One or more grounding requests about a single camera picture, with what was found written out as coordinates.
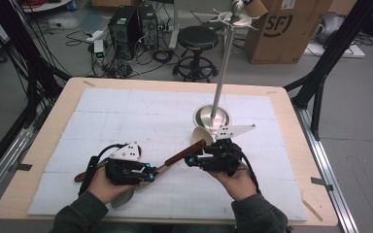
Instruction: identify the black computer tower green label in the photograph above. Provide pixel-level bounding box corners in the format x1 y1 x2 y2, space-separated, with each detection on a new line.
107 5 142 61

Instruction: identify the metal utensil stand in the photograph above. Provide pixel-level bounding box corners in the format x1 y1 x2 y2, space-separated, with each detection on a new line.
192 0 260 134

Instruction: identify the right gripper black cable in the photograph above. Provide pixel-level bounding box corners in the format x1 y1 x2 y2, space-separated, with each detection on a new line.
237 149 262 196

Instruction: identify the white metal post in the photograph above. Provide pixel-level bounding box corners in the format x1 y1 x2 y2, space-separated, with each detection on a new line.
168 0 182 50

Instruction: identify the tangle of black floor cables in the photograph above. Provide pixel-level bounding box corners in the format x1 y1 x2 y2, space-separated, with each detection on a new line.
64 28 178 80

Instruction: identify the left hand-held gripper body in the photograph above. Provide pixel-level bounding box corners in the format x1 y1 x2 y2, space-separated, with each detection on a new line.
105 141 148 187

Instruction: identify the white flat board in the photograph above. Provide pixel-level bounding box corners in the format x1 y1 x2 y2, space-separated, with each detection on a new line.
304 42 367 59

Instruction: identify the person's right hand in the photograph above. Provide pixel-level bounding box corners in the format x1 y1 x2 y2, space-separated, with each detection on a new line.
208 166 258 202

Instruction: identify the white grid mat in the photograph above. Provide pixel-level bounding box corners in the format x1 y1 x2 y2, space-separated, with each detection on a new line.
27 87 308 221

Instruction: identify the white round table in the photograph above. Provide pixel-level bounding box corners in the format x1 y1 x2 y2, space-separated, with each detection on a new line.
20 0 73 14

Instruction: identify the cardboard box round black logo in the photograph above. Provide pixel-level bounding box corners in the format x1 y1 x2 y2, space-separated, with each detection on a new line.
243 0 334 65

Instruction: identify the white power strip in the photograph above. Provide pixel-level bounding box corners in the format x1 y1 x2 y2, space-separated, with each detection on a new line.
85 29 107 44

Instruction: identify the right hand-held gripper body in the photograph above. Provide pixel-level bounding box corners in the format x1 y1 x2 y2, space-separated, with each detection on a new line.
195 123 257 178

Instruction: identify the person's left hand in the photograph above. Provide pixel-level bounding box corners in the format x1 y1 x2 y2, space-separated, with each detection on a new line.
86 167 138 205

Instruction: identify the white device green display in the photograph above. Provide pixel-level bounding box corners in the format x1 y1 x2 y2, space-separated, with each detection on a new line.
92 39 107 60

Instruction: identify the aluminium rail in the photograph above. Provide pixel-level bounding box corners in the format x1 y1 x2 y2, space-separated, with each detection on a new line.
292 105 360 233
0 127 35 212

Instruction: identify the grey rounded device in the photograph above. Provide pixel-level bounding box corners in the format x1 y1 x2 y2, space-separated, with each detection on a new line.
315 12 347 45

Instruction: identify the black round stool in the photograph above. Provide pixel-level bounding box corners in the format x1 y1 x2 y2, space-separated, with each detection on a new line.
173 25 220 83

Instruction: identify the metal spoon with brown handle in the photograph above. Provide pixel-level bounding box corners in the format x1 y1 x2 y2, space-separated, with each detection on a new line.
110 139 208 209

